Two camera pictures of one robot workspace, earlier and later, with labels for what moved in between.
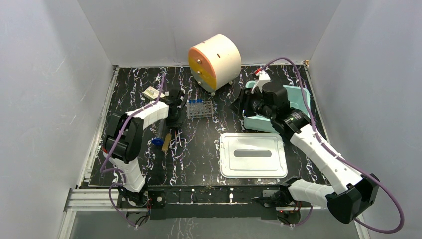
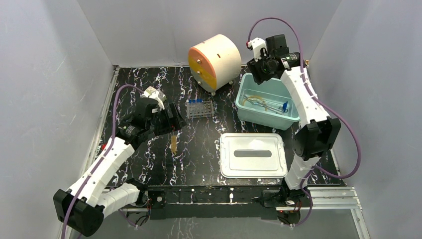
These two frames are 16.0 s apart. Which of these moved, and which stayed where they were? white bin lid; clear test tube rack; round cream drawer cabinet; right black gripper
Moved: right black gripper
Stayed: round cream drawer cabinet; clear test tube rack; white bin lid
